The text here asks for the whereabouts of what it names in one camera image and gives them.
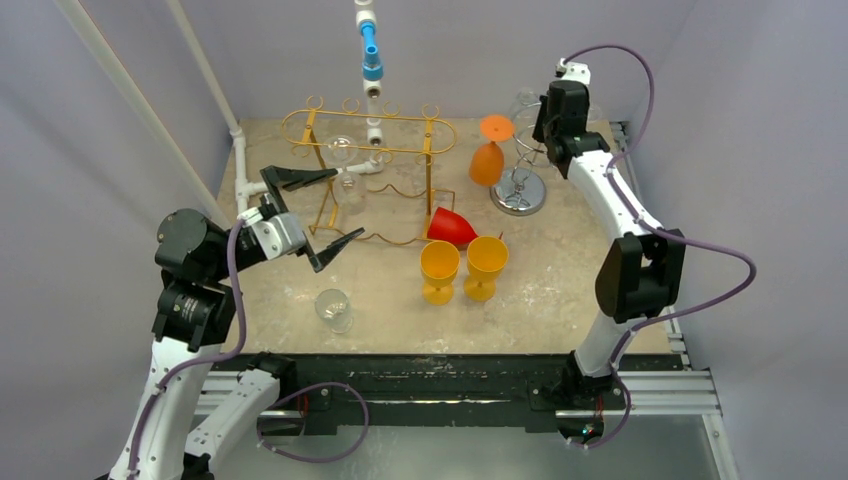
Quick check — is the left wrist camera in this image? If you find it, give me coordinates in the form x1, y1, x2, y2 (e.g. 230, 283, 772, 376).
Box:
237, 207, 307, 260

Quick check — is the gold wire glass rack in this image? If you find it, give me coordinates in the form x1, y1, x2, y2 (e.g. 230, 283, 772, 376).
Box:
280, 96, 458, 246

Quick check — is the clear glass near front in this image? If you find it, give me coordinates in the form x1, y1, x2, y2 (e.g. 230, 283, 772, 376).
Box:
314, 289, 353, 334

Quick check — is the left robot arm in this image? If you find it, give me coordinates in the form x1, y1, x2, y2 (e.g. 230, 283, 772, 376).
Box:
109, 166, 353, 479

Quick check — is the orange plastic goblet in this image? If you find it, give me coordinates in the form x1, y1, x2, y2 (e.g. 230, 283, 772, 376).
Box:
468, 115, 515, 187

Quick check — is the white PVC pipe frame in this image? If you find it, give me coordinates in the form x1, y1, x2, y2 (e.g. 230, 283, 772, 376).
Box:
57, 1, 377, 213

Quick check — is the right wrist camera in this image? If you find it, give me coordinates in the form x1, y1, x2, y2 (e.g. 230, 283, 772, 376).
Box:
555, 58, 591, 86

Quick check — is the yellow plastic goblet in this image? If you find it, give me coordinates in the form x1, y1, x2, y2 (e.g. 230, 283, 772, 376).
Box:
463, 236, 509, 302
419, 240, 460, 306

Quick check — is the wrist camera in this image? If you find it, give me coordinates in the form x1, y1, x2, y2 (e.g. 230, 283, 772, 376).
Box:
237, 207, 307, 260
555, 58, 591, 86

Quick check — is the round clear wine glass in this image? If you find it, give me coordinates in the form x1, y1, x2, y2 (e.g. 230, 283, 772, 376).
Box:
322, 135, 366, 215

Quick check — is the patterned clear goblet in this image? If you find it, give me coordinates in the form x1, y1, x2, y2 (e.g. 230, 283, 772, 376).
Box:
507, 87, 541, 133

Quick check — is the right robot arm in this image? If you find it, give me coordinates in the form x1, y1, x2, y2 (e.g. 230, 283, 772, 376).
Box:
533, 79, 685, 407

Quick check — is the blue pipe fitting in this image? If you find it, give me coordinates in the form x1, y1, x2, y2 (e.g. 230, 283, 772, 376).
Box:
360, 20, 383, 81

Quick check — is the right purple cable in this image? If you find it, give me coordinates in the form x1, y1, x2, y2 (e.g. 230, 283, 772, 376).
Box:
561, 44, 758, 372

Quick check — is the clear champagne flute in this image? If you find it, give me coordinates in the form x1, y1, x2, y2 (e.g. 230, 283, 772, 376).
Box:
587, 102, 604, 124

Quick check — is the chrome round glass rack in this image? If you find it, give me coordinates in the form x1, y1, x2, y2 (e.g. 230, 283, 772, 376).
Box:
490, 124, 547, 216

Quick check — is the red plastic goblet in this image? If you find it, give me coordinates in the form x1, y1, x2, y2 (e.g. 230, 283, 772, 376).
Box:
425, 207, 503, 250

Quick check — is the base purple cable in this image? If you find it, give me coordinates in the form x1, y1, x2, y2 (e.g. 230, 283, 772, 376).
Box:
254, 377, 371, 463

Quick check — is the black mounting base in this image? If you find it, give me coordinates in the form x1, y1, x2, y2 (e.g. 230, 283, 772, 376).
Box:
233, 352, 637, 439

